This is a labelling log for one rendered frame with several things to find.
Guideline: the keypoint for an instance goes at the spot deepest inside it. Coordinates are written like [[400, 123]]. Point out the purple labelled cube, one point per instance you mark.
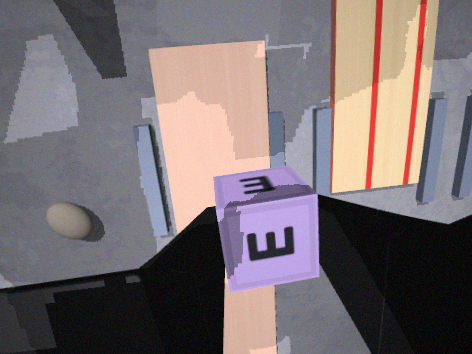
[[268, 224]]

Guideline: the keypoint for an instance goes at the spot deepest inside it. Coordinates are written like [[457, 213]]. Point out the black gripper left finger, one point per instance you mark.
[[172, 304]]

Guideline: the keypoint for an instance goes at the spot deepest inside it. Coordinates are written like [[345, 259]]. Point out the pale peach strip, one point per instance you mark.
[[212, 105]]

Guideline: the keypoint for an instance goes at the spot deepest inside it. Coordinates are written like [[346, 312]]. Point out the beige egg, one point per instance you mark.
[[70, 220]]

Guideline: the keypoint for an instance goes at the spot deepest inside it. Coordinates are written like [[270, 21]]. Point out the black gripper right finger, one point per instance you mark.
[[405, 282]]

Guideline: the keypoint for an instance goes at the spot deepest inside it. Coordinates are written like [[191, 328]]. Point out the cream flat strip with red stripes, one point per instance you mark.
[[380, 65]]

